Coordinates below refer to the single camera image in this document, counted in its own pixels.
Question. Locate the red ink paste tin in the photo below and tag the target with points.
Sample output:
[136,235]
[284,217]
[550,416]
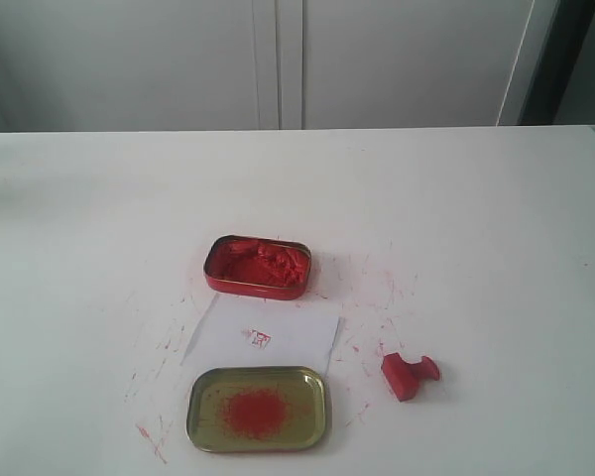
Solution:
[258,267]

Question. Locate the dark post at right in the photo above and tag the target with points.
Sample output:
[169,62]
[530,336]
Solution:
[562,45]

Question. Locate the white cabinet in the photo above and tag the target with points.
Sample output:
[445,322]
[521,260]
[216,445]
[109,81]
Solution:
[266,65]

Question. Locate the gold tin lid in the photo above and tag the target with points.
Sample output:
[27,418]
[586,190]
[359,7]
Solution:
[257,409]

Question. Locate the white paper sheet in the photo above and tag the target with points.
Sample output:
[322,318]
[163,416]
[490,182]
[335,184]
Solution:
[254,332]

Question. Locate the red stamp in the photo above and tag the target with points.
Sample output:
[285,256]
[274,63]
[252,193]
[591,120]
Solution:
[404,378]

